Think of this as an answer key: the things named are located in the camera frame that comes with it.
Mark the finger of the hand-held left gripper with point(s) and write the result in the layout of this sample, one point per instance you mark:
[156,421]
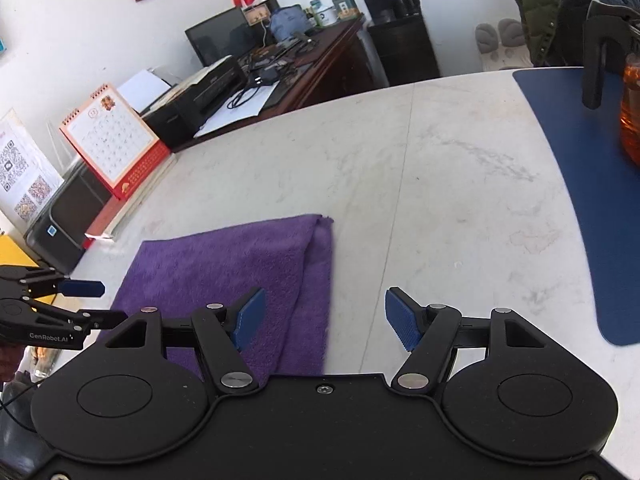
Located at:
[82,288]
[105,319]

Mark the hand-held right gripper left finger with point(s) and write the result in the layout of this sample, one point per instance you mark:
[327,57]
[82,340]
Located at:
[250,317]

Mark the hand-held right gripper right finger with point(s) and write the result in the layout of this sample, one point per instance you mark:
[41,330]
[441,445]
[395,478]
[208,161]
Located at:
[402,320]

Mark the purple towel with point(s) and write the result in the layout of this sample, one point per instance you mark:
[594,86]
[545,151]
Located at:
[225,260]

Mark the black case with blue sticker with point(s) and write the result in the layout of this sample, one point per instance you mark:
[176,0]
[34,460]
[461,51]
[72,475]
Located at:
[70,215]

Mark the red hardcover book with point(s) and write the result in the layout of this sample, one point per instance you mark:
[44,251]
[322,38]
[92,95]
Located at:
[120,210]

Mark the white code sign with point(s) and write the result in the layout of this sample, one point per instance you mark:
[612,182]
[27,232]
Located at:
[25,175]

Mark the red desk calendar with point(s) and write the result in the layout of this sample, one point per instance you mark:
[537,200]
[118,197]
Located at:
[115,140]

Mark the white paper sheets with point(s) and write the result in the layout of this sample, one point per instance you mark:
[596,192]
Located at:
[235,112]

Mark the black printer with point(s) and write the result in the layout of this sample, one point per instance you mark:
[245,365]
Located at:
[200,100]

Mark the blue table mat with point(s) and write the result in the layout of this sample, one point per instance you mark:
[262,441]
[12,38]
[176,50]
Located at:
[590,185]

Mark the dark wooden desk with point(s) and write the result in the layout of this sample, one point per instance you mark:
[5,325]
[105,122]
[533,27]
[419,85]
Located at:
[320,70]

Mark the black water dispenser cabinet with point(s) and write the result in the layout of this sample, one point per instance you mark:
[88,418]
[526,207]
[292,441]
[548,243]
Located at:
[405,50]

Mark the black computer monitor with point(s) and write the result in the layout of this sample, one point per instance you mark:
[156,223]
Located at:
[220,35]

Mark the grey blue bag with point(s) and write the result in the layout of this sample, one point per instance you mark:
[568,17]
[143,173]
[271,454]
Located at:
[287,22]

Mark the white mug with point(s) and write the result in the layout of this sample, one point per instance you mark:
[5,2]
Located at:
[327,17]

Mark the black electric kettle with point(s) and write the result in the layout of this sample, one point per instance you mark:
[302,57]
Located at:
[402,2]

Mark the green puffer jacket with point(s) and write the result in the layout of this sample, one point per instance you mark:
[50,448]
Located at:
[537,5]

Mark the green photo frame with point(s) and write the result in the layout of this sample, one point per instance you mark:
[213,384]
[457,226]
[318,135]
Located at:
[345,7]

